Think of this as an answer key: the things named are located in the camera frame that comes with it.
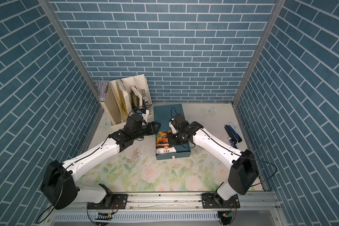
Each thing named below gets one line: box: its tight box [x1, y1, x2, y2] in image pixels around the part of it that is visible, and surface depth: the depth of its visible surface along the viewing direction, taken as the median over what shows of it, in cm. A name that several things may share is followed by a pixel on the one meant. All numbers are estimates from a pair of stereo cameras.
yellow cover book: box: [115, 79, 133, 122], surface depth 98 cm
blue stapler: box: [227, 124, 243, 143], surface depth 100 cm
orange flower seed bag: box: [155, 130, 177, 154], surface depth 80 cm
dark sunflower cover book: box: [130, 85, 143, 111], surface depth 102 cm
